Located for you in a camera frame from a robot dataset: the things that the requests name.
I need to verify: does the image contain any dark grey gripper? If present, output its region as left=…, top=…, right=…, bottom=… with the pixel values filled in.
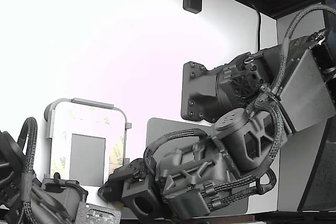
left=98, top=140, right=229, bottom=220

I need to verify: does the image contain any tan 3M tape liner strip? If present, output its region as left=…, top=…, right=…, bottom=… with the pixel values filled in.
left=109, top=163, right=123, bottom=175

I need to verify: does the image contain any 3M printed tape liner strip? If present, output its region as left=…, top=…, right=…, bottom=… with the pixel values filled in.
left=109, top=134, right=124, bottom=167
left=67, top=106, right=112, bottom=125
left=51, top=129, right=69, bottom=180

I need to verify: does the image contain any white plate with tape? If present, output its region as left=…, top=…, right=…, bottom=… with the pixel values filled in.
left=49, top=102, right=127, bottom=205

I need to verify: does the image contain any grey circuit board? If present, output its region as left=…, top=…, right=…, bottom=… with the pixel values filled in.
left=75, top=202, right=122, bottom=224

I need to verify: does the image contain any small grey rectangular panel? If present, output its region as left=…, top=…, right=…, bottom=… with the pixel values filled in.
left=69, top=133, right=107, bottom=187

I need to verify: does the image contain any large grey rectangular mat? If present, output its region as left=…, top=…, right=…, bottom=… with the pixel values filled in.
left=145, top=118, right=249, bottom=216

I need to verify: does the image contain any grey plate holder fixture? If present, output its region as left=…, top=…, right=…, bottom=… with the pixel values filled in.
left=44, top=97, right=132, bottom=183

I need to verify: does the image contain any dark speckled panel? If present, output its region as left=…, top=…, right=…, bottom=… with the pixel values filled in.
left=298, top=121, right=336, bottom=212

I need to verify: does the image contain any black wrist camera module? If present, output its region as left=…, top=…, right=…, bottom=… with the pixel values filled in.
left=108, top=157, right=148, bottom=183

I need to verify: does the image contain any braided camera cable loop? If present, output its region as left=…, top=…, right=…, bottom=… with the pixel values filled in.
left=143, top=129, right=211, bottom=177

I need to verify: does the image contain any black braided cable loop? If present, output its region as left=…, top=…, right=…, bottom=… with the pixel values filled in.
left=17, top=117, right=38, bottom=180

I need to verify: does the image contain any braided gripper connector cable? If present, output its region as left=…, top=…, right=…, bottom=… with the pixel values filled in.
left=207, top=167, right=278, bottom=209

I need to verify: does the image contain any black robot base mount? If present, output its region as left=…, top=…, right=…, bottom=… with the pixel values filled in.
left=181, top=60, right=234, bottom=129

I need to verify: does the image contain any thin black cable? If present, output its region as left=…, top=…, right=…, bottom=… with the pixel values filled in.
left=248, top=1, right=263, bottom=51

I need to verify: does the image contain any braided arm cable loop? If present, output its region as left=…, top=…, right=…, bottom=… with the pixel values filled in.
left=262, top=3, right=336, bottom=96

